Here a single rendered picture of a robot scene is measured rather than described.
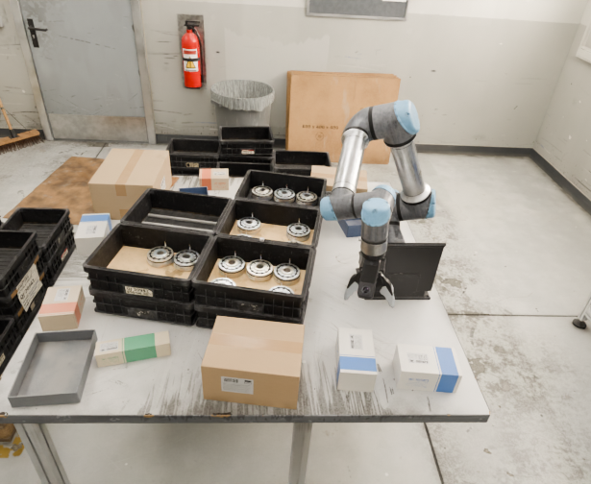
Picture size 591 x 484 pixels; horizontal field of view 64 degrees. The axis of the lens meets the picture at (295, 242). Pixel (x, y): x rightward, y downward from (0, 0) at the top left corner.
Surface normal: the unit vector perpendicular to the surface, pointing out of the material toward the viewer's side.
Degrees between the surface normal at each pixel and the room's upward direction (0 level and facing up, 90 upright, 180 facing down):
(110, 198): 90
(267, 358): 0
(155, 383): 0
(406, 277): 90
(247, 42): 90
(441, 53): 90
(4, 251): 0
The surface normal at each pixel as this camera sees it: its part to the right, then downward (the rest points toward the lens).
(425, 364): 0.06, -0.82
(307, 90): 0.04, 0.44
